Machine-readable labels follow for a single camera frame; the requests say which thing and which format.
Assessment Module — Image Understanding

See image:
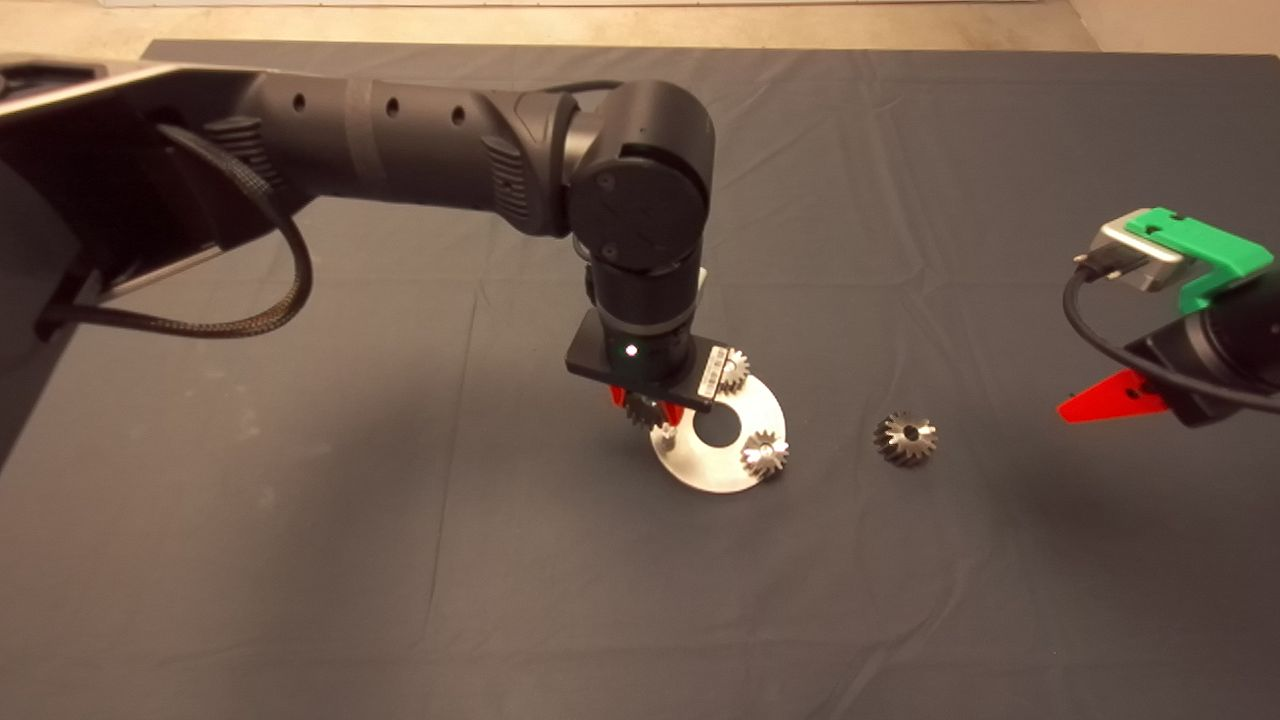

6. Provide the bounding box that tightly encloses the large steel bevel gear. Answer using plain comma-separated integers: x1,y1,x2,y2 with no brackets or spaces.
873,411,939,468

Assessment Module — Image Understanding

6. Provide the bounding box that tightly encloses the green right camera mount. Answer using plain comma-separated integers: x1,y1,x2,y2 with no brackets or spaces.
1125,207,1276,316

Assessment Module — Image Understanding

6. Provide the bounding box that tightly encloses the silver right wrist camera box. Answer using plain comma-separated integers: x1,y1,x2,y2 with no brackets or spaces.
1075,210,1191,293

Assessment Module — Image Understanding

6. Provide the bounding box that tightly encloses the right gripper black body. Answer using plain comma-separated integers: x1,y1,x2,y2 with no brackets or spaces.
1125,322,1280,429

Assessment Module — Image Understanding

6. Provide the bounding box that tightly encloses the round metal plate with pins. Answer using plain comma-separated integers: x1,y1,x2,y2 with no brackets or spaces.
650,375,788,494

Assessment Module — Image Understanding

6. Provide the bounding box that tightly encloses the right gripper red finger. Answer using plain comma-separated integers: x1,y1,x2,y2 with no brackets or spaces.
1058,370,1171,424

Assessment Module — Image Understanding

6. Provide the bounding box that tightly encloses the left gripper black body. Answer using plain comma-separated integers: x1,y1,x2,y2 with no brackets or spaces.
565,312,728,413

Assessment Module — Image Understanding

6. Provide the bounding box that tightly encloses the black right camera cable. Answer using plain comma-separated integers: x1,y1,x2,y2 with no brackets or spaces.
1062,252,1280,417

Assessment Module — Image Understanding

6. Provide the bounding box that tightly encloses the dark grey table cloth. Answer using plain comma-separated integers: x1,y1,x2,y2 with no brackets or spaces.
0,40,1280,720

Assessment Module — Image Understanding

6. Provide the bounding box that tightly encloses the braided black left arm cable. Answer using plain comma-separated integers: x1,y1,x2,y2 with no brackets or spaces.
35,123,315,340

